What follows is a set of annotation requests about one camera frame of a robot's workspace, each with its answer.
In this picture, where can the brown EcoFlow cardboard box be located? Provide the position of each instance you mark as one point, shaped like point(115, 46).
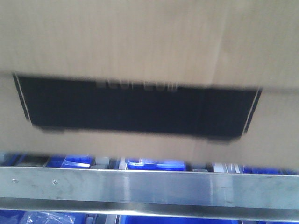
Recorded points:
point(221, 43)

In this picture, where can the blue bin behind box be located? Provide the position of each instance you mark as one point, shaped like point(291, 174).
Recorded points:
point(160, 165)

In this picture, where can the blue storage bin right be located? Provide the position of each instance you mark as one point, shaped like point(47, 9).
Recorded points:
point(176, 220)

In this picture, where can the blue bin with plastic bag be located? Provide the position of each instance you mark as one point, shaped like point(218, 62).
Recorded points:
point(40, 217)

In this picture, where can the metal shelf rail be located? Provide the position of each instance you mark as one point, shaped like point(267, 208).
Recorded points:
point(151, 193)

